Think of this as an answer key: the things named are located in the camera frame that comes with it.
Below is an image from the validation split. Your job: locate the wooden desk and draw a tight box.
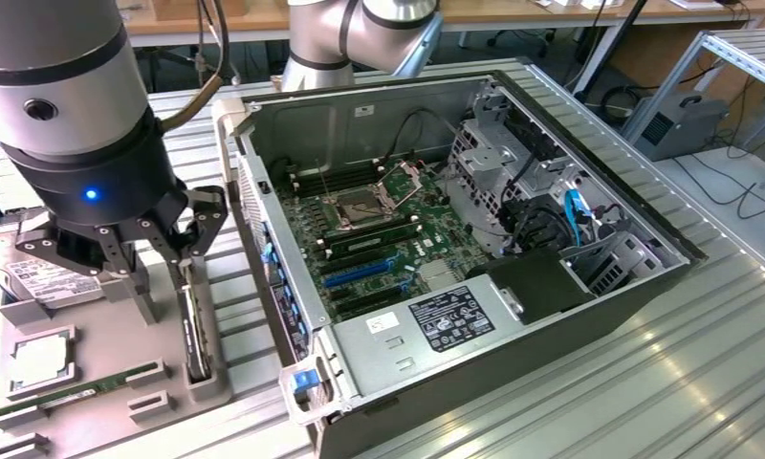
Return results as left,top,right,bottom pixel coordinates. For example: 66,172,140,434
116,0,765,49

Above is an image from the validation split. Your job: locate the aluminium frame table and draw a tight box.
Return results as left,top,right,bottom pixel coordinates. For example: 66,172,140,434
649,27,765,166

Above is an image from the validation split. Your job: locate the silver disk bay cage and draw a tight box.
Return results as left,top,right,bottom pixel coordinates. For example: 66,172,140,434
449,78,553,250

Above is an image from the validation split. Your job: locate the green motherboard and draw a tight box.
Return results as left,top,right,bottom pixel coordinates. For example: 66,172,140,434
272,157,493,322

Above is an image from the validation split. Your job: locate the CPU socket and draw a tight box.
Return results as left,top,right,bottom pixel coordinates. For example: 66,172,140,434
329,190,397,231

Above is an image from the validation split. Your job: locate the black open PC case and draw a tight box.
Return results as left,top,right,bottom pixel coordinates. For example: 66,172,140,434
210,69,709,459

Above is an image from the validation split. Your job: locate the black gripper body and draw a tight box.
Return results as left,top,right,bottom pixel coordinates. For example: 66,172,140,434
2,119,190,277

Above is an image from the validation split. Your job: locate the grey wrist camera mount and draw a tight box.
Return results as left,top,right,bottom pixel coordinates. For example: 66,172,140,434
14,208,59,257

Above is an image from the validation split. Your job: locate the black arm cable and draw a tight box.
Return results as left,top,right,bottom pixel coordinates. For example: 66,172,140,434
158,0,230,131

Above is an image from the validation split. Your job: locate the green RAM stick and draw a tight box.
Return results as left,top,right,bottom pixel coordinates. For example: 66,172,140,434
0,365,160,418

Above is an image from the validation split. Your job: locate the black plastic shroud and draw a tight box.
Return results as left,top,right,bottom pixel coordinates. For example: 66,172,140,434
486,251,599,327

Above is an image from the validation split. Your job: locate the silver CPU chip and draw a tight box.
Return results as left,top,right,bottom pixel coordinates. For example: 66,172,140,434
8,333,72,389

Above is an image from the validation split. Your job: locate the black power wire bundle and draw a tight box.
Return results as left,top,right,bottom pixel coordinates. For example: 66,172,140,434
501,196,570,255

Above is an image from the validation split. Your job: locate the silver chipset heatsink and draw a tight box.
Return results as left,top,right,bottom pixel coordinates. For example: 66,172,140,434
417,260,461,289

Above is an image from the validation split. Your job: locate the blue expansion slot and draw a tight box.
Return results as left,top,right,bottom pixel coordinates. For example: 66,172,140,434
320,260,397,291

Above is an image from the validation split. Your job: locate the blue data wire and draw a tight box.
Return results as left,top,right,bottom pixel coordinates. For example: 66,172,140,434
563,187,593,251

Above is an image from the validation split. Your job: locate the metal socket cover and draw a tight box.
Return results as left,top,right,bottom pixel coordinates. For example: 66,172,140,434
371,160,423,214

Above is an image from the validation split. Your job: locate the silver power supply unit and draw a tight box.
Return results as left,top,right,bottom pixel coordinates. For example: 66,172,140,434
316,273,531,399

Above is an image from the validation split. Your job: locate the blue case latch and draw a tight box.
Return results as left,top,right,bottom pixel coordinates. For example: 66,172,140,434
288,370,319,396

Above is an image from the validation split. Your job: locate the grey control box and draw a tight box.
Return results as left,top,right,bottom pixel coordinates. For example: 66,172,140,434
622,90,731,163

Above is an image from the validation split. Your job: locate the black looped wire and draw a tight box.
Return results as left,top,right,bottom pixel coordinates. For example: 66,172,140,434
386,109,461,164

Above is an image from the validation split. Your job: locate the grey parts rack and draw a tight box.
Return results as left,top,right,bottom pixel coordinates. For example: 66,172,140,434
0,257,234,459

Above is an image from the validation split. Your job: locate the installed black RAM stick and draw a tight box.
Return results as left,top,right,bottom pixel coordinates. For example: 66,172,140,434
320,224,417,258

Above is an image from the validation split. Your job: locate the silver hard disk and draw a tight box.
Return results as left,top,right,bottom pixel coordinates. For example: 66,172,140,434
0,231,106,308

